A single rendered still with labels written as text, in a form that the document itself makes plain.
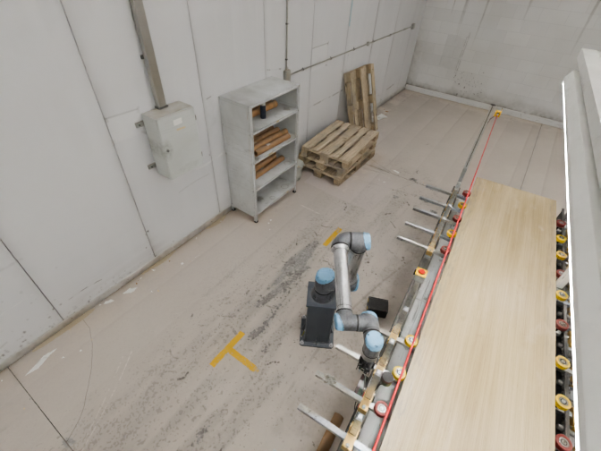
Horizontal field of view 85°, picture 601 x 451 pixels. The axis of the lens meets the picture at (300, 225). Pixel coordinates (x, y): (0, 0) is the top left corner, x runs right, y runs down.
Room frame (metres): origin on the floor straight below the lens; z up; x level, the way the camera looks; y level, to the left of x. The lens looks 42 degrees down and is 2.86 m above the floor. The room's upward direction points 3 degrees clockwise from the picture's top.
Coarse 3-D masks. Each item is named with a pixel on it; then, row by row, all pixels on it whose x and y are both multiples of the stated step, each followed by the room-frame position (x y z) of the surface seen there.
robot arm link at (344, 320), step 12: (336, 240) 1.50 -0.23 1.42; (348, 240) 1.51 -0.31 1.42; (336, 252) 1.42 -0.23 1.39; (336, 264) 1.33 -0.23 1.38; (336, 276) 1.25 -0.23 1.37; (348, 276) 1.26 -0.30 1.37; (336, 288) 1.17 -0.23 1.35; (348, 288) 1.17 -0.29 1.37; (336, 300) 1.10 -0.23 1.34; (348, 300) 1.09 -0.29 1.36; (336, 312) 1.03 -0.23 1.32; (348, 312) 1.01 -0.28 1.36; (336, 324) 0.95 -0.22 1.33; (348, 324) 0.95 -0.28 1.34
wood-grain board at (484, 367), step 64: (512, 192) 2.93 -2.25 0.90; (448, 256) 1.94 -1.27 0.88; (512, 256) 1.97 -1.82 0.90; (448, 320) 1.30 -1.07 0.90; (512, 320) 1.33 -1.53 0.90; (448, 384) 0.86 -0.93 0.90; (512, 384) 0.89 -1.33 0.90; (384, 448) 0.51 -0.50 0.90; (448, 448) 0.53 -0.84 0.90; (512, 448) 0.55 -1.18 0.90
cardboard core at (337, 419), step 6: (336, 414) 0.94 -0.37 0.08; (336, 420) 0.90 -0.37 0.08; (342, 420) 0.91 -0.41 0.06; (336, 426) 0.86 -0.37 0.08; (330, 432) 0.81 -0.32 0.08; (324, 438) 0.77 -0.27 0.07; (330, 438) 0.77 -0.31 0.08; (324, 444) 0.74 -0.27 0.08; (330, 444) 0.74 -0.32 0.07; (318, 450) 0.70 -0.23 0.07; (324, 450) 0.70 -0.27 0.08
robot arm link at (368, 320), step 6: (366, 312) 1.02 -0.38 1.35; (372, 312) 1.02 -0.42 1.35; (360, 318) 0.98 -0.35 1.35; (366, 318) 0.99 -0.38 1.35; (372, 318) 0.99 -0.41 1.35; (360, 324) 0.95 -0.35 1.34; (366, 324) 0.95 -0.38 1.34; (372, 324) 0.95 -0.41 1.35; (378, 324) 0.97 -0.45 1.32; (360, 330) 0.94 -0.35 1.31; (366, 330) 0.92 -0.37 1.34; (378, 330) 0.92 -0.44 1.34
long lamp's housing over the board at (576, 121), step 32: (576, 96) 1.51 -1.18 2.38; (576, 128) 1.18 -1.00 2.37; (576, 160) 0.95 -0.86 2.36; (576, 192) 0.77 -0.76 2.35; (576, 224) 0.64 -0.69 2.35; (576, 256) 0.53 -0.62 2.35; (576, 288) 0.44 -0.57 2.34; (576, 320) 0.36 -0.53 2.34; (576, 352) 0.30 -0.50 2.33; (576, 384) 0.25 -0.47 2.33
